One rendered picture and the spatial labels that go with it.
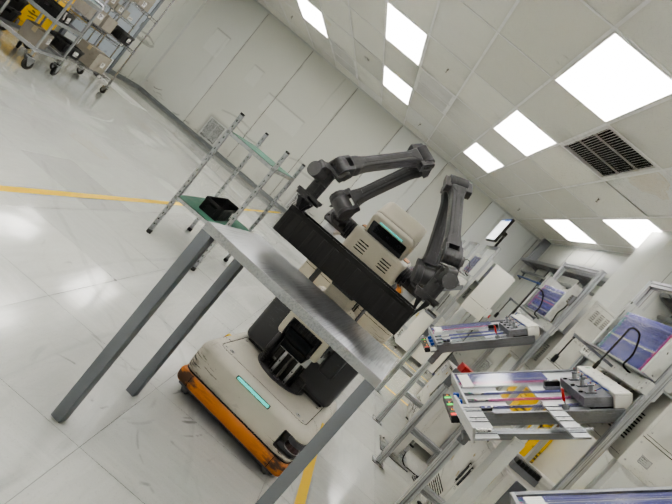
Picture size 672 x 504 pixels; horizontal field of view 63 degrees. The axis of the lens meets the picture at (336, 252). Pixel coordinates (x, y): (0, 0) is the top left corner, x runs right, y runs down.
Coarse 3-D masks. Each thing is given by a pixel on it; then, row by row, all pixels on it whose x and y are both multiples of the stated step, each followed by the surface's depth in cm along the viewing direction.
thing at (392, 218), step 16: (384, 208) 226; (400, 208) 229; (368, 224) 228; (384, 224) 223; (400, 224) 223; (416, 224) 226; (384, 240) 227; (400, 240) 222; (416, 240) 222; (400, 256) 226
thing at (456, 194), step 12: (444, 180) 216; (456, 192) 208; (468, 192) 212; (456, 204) 204; (456, 216) 200; (456, 228) 196; (444, 240) 194; (456, 240) 193; (444, 252) 189; (456, 252) 189; (456, 264) 189
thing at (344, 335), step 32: (192, 256) 166; (256, 256) 172; (160, 288) 167; (224, 288) 209; (288, 288) 166; (128, 320) 169; (192, 320) 209; (320, 320) 160; (352, 320) 197; (160, 352) 211; (352, 352) 155; (384, 352) 189; (64, 416) 172; (320, 448) 155; (288, 480) 156
